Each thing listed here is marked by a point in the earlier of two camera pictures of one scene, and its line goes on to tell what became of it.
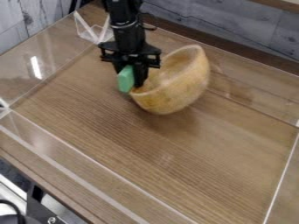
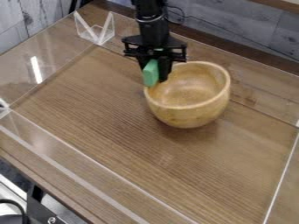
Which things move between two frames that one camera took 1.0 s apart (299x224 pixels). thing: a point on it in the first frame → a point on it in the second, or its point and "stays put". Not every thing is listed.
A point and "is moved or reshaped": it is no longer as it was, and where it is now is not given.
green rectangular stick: [126, 79] → [151, 73]
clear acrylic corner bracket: [95, 33] stays put
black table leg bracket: [38, 213] stays put
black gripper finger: [119, 66] → [145, 59]
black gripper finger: [141, 73] → [165, 64]
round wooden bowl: [177, 82] is moved or reshaped
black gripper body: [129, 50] → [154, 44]
